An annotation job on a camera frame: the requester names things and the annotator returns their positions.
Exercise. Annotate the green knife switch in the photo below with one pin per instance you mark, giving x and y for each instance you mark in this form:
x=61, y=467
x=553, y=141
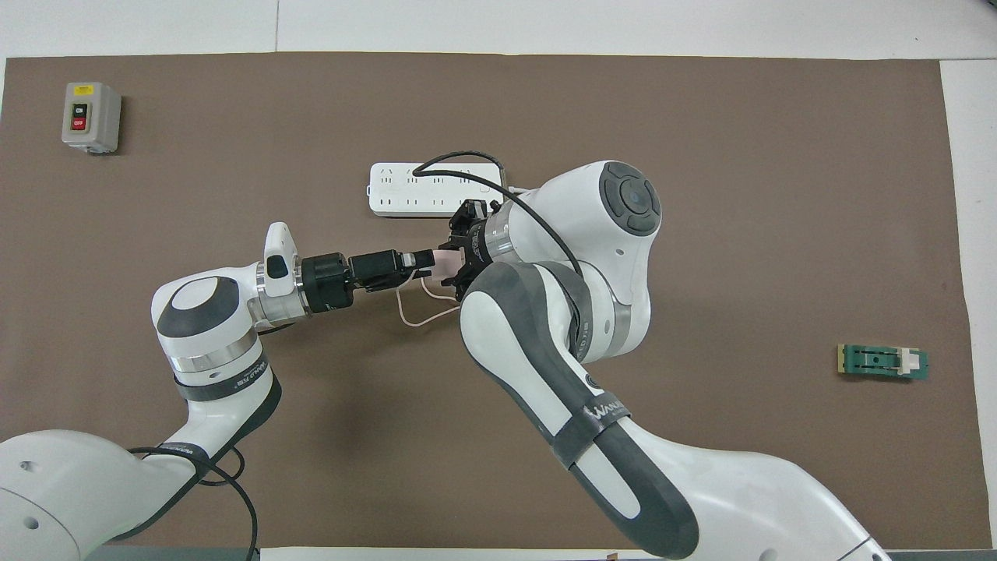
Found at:
x=876, y=361

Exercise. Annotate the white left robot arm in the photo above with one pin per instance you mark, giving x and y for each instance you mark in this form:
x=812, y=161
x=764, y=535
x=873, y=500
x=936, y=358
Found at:
x=202, y=335

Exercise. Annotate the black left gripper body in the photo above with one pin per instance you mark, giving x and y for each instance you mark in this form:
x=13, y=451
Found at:
x=343, y=279

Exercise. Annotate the pink charger adapter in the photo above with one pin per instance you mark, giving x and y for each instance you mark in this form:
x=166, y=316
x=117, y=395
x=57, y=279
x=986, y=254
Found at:
x=446, y=262

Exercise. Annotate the brown table mat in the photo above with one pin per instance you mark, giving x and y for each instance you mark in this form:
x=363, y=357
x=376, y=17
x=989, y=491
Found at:
x=498, y=109

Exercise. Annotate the grey on-off switch box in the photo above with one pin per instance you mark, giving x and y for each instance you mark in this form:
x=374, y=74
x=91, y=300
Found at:
x=91, y=117

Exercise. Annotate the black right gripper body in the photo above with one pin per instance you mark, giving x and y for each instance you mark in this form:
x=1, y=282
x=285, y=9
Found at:
x=487, y=245

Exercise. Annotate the white power strip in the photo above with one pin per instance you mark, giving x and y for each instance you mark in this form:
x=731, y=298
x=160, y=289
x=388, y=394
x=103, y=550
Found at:
x=405, y=191

